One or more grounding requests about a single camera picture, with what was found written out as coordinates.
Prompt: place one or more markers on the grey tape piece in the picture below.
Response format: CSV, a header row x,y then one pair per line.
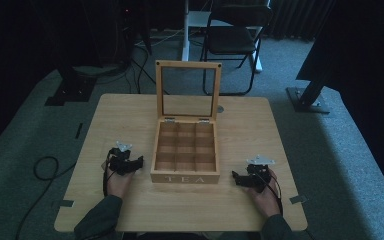
x,y
63,203
298,199

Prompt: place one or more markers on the black tape strip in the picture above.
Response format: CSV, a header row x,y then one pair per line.
x,y
79,130

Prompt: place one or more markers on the wooden tea box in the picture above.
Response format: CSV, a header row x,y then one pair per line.
x,y
186,140

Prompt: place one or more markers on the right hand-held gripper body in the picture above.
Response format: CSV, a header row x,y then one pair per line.
x,y
259,173

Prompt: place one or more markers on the person's left hand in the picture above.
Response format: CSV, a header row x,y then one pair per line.
x,y
118,185

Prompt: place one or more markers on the black stand with metal foot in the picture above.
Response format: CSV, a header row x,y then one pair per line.
x,y
310,98

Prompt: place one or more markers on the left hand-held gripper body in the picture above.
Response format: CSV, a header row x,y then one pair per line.
x,y
120,159

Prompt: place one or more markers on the person's right hand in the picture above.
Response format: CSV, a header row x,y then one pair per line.
x,y
266,201

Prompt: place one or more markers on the black folding chair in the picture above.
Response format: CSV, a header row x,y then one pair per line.
x,y
235,40

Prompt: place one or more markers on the small round grey disc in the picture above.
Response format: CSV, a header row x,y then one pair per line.
x,y
220,109

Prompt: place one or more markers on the black stand base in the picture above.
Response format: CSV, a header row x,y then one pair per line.
x,y
71,90

